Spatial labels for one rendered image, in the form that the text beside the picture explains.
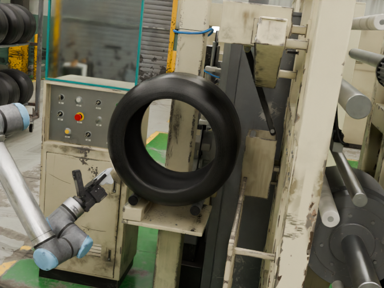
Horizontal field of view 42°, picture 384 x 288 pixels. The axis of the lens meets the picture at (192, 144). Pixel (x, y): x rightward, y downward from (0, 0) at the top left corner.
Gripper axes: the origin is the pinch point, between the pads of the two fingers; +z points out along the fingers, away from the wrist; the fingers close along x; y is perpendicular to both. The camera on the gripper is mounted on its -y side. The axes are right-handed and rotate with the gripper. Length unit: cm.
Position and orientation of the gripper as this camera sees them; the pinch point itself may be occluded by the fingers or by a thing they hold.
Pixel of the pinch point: (108, 168)
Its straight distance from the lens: 221.5
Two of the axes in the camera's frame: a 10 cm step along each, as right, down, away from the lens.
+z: 6.5, -6.3, 4.2
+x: 4.9, -0.8, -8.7
